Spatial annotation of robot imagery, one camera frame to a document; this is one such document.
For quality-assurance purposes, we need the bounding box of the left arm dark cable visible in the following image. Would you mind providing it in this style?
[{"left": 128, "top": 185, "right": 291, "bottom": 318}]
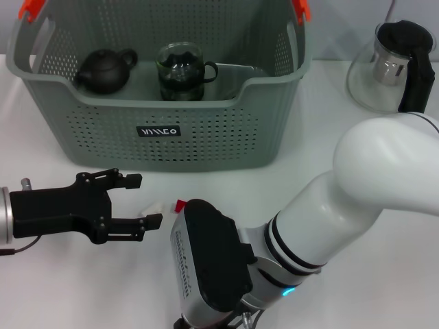
[{"left": 0, "top": 236, "right": 40, "bottom": 256}]

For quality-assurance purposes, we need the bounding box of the black clay teapot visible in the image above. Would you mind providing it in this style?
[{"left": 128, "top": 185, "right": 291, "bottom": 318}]
[{"left": 73, "top": 48, "right": 139, "bottom": 95}]

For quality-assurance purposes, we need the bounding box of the white toy brick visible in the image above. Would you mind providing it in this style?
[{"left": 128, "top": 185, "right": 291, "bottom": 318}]
[{"left": 139, "top": 202, "right": 165, "bottom": 219}]

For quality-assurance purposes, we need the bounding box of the glass pitcher with black handle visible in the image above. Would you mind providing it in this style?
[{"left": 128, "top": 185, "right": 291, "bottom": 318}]
[{"left": 346, "top": 19, "right": 436, "bottom": 116}]

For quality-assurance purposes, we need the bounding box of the grey perforated plastic storage bin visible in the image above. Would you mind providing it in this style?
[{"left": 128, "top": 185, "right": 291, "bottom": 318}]
[{"left": 5, "top": 0, "right": 313, "bottom": 173}]

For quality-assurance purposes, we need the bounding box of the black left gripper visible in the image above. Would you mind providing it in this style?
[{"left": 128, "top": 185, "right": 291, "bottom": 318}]
[{"left": 9, "top": 167, "right": 163, "bottom": 245}]

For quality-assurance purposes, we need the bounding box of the orange bin handle clip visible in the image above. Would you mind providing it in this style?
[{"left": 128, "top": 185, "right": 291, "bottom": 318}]
[
  {"left": 291, "top": 0, "right": 312, "bottom": 27},
  {"left": 17, "top": 0, "right": 46, "bottom": 23}
]

